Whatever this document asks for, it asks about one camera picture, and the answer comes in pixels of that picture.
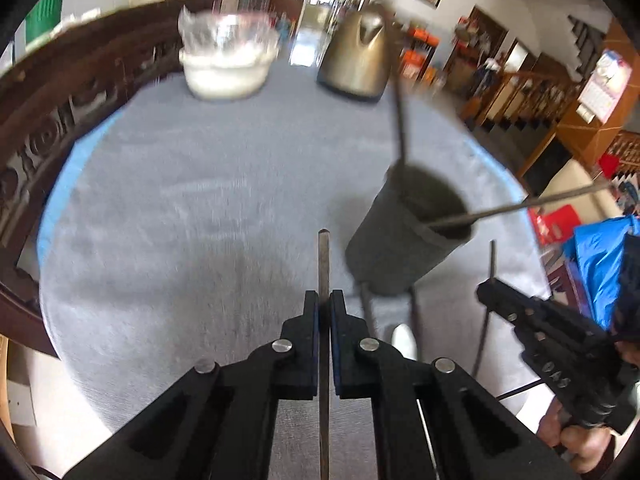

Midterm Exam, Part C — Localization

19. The carved dark wooden sideboard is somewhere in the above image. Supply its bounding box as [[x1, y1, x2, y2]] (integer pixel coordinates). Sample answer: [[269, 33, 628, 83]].
[[0, 0, 211, 358]]

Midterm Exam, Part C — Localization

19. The white plastic spoon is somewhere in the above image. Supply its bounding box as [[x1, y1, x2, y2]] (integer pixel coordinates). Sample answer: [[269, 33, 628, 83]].
[[390, 324, 418, 361]]

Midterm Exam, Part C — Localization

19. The white bowl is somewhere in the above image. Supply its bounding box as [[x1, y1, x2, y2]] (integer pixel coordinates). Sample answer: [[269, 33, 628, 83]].
[[179, 35, 281, 101]]

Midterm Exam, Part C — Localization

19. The grey tablecloth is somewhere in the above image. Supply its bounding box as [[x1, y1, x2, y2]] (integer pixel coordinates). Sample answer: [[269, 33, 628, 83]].
[[37, 67, 551, 480]]

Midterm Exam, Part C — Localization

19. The dark metal utensil holder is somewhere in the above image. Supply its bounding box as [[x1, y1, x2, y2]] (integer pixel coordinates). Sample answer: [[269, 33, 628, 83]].
[[345, 162, 473, 297]]

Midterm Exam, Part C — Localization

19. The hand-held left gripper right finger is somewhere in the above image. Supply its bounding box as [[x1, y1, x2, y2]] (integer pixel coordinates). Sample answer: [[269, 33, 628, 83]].
[[330, 290, 576, 480]]

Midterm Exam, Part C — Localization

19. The beige chair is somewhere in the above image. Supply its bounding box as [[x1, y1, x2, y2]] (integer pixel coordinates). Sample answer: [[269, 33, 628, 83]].
[[542, 160, 623, 221]]

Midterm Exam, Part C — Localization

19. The red child chair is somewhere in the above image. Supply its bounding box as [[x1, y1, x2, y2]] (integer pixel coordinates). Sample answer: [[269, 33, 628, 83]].
[[529, 204, 583, 247]]

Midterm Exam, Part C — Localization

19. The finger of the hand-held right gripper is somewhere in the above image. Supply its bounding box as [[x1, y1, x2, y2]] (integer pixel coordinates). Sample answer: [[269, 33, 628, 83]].
[[476, 278, 539, 332]]

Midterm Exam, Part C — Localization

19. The wooden stair railing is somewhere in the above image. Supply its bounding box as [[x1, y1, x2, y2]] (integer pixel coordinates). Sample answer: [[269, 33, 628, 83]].
[[465, 67, 586, 136]]

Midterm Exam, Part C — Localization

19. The blue plastic sheet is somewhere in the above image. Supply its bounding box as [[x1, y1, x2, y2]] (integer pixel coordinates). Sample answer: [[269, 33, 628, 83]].
[[562, 215, 640, 331]]

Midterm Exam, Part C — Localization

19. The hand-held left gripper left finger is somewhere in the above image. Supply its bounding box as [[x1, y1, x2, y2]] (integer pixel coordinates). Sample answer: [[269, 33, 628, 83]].
[[62, 292, 319, 480]]

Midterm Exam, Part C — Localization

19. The wall calendar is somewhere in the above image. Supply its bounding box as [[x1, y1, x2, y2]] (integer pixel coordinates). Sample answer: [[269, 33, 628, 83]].
[[575, 50, 633, 123]]

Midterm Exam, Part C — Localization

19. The person's right hand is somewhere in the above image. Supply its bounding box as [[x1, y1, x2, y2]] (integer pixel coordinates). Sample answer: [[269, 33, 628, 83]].
[[537, 395, 618, 475]]

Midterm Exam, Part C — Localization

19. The bronze electric kettle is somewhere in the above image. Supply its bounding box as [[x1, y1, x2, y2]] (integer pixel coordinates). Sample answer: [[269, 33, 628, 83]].
[[317, 2, 401, 103]]

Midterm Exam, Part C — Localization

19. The green thermos jug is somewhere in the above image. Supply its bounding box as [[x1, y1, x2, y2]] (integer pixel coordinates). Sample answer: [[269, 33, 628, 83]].
[[25, 0, 66, 43]]

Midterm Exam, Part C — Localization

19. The black cable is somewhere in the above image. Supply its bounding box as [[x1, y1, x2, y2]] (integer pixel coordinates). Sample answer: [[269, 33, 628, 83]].
[[496, 381, 545, 401]]

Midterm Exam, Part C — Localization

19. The blue tablecloth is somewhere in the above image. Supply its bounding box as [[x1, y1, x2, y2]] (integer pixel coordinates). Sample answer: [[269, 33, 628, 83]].
[[37, 110, 132, 261]]

